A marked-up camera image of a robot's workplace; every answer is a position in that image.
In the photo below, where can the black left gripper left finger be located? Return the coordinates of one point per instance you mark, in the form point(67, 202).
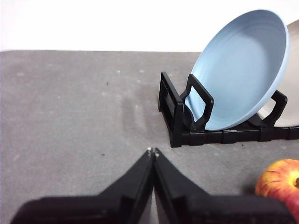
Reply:
point(112, 205)

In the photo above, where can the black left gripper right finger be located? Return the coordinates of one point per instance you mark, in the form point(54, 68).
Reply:
point(194, 207)

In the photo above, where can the red apple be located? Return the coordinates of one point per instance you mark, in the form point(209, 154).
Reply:
point(280, 179)

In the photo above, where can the blue plate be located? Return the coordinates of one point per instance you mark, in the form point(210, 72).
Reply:
point(238, 70)

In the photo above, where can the black plate rack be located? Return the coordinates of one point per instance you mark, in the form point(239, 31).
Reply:
point(205, 137)

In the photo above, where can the cream white plate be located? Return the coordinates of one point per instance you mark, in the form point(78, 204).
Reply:
point(293, 70)

